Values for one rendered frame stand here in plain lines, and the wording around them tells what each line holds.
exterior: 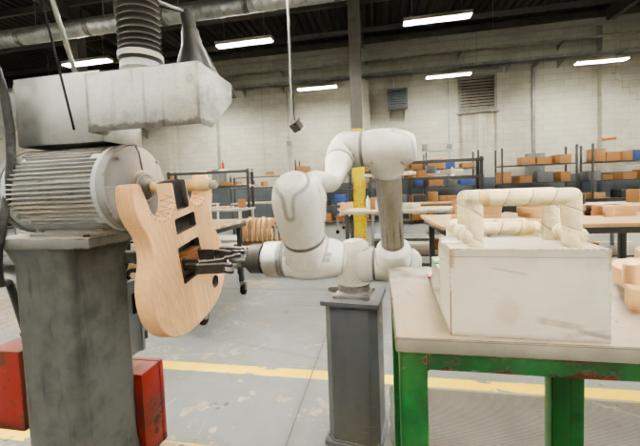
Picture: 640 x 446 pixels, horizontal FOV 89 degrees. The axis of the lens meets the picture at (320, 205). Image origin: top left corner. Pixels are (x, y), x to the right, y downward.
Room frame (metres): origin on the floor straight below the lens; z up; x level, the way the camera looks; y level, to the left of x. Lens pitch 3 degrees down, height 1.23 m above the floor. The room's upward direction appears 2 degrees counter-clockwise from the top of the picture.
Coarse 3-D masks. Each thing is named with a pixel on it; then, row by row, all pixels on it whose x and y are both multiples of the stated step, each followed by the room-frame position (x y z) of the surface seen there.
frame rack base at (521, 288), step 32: (448, 256) 0.65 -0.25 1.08; (480, 256) 0.62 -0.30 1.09; (512, 256) 0.60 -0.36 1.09; (544, 256) 0.59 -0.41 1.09; (576, 256) 0.58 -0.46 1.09; (608, 256) 0.57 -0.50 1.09; (448, 288) 0.65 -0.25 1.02; (480, 288) 0.62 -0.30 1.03; (512, 288) 0.60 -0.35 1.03; (544, 288) 0.59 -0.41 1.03; (576, 288) 0.58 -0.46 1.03; (608, 288) 0.57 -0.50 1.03; (448, 320) 0.66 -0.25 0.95; (480, 320) 0.62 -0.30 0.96; (512, 320) 0.60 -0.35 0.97; (544, 320) 0.59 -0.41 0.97; (576, 320) 0.58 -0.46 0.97; (608, 320) 0.57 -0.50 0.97
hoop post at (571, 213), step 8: (576, 200) 0.59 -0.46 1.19; (568, 208) 0.60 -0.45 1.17; (576, 208) 0.59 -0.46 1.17; (568, 216) 0.60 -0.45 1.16; (576, 216) 0.59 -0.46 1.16; (568, 224) 0.60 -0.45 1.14; (576, 224) 0.59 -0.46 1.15; (568, 232) 0.60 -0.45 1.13; (576, 232) 0.59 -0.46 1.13; (568, 240) 0.60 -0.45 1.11; (576, 240) 0.59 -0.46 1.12
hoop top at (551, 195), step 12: (480, 192) 0.63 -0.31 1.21; (492, 192) 0.63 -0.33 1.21; (504, 192) 0.62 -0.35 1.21; (516, 192) 0.62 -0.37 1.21; (528, 192) 0.61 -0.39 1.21; (540, 192) 0.61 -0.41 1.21; (552, 192) 0.60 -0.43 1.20; (564, 192) 0.60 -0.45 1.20; (576, 192) 0.59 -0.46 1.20; (492, 204) 0.63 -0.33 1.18; (504, 204) 0.62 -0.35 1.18; (516, 204) 0.62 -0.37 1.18; (528, 204) 0.61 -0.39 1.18; (540, 204) 0.61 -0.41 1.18; (552, 204) 0.61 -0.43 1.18
